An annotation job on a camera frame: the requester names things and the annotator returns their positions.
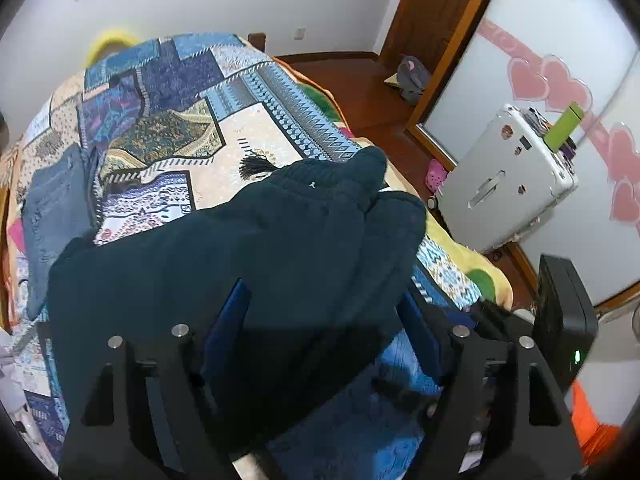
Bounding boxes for silver white suitcase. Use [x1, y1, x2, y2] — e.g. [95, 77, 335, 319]
[436, 104, 578, 252]

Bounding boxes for brown wooden door frame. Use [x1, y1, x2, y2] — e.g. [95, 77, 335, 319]
[378, 0, 490, 170]

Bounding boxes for black box device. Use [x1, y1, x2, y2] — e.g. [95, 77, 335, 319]
[533, 254, 599, 393]

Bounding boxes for folded blue denim jeans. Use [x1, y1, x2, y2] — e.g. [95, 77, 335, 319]
[22, 143, 100, 320]

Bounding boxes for magenta cloth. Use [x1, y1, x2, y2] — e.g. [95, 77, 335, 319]
[8, 219, 26, 255]

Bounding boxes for grey backpack on floor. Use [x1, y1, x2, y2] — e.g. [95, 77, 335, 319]
[384, 55, 432, 106]

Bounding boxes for dark teal pants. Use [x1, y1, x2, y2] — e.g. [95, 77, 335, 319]
[48, 146, 426, 455]

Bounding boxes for patchwork patterned bedspread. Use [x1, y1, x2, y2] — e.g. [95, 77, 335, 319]
[1, 32, 513, 479]

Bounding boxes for pink croc shoe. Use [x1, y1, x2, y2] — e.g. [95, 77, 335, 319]
[424, 159, 448, 193]

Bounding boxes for yellow round object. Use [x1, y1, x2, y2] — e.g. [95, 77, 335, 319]
[85, 29, 141, 68]

